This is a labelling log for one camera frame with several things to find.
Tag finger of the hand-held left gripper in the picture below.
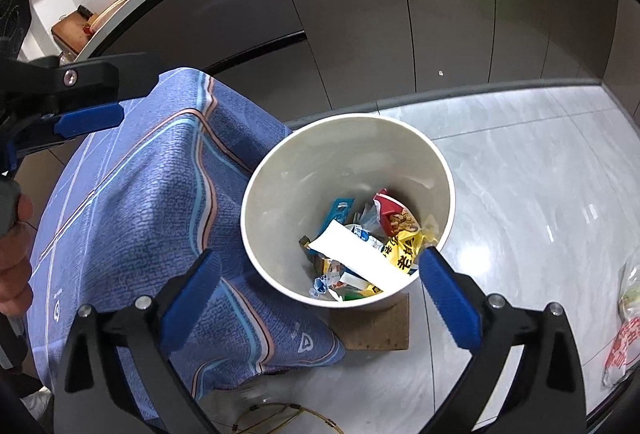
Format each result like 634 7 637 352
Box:
42 53 163 115
12 103 126 157

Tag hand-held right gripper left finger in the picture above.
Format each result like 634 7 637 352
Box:
52 249 223 434

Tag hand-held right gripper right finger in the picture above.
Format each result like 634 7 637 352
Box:
417 245 588 434

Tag yellow snack wrapper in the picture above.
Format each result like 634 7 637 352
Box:
380 214 438 276

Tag white paper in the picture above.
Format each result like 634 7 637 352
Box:
307 220 417 293

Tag white cartoon paper cup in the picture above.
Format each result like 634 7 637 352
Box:
311 261 383 302

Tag red snack wrapper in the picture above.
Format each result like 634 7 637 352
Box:
372 189 422 237

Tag blue white cartoon plastic bag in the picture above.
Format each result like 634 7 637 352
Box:
345 224 387 256

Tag blue snack wrapper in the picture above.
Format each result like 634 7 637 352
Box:
322 198 356 227

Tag white round trash bin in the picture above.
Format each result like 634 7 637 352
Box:
240 113 456 312

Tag person's left hand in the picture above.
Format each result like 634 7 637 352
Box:
0 194 35 316

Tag wooden cutting board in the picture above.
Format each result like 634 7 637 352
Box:
51 11 96 57

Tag pink plastic basin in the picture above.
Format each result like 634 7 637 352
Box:
90 0 132 31

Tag brown cardboard square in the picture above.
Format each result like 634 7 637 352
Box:
327 296 411 352

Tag blue plaid tablecloth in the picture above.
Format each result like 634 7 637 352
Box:
27 66 346 415

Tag clear plastic bag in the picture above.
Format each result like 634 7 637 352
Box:
619 261 640 320

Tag white red printed plastic bag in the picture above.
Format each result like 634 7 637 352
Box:
602 314 640 388

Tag grey kitchen base cabinet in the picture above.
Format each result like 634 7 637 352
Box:
75 0 640 127

